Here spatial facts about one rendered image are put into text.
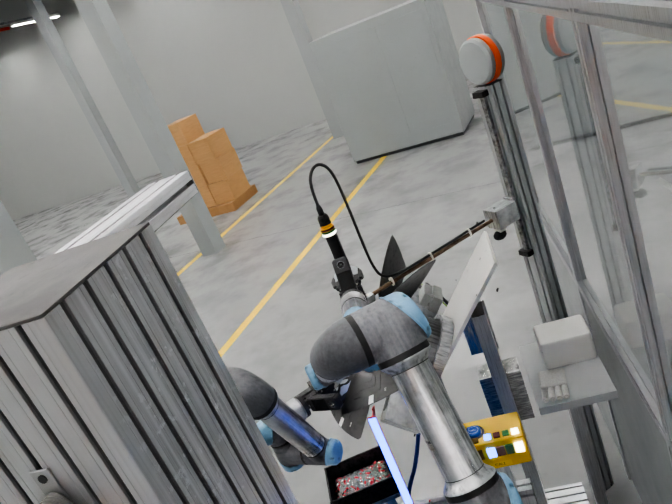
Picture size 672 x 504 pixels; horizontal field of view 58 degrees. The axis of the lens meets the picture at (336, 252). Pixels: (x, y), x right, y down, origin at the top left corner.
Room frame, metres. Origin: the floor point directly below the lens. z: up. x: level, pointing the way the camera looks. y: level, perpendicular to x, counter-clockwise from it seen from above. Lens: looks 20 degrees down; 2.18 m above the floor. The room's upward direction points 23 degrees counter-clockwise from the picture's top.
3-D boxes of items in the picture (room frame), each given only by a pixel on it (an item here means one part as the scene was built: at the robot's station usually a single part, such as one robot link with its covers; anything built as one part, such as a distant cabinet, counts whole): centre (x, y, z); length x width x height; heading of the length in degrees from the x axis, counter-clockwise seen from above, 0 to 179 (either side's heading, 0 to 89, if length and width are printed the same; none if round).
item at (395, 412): (1.66, -0.02, 0.98); 0.20 x 0.16 x 0.20; 75
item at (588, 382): (1.69, -0.56, 0.84); 0.36 x 0.24 x 0.03; 165
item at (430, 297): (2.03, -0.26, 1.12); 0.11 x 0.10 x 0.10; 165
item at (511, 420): (1.30, -0.20, 1.02); 0.16 x 0.10 x 0.11; 75
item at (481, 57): (1.97, -0.68, 1.88); 0.17 x 0.15 x 0.16; 165
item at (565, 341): (1.76, -0.61, 0.91); 0.17 x 0.16 x 0.11; 75
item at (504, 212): (1.94, -0.59, 1.36); 0.10 x 0.07 x 0.08; 111
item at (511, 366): (1.85, -0.38, 0.73); 0.15 x 0.09 x 0.22; 75
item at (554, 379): (1.61, -0.49, 0.87); 0.15 x 0.09 x 0.02; 160
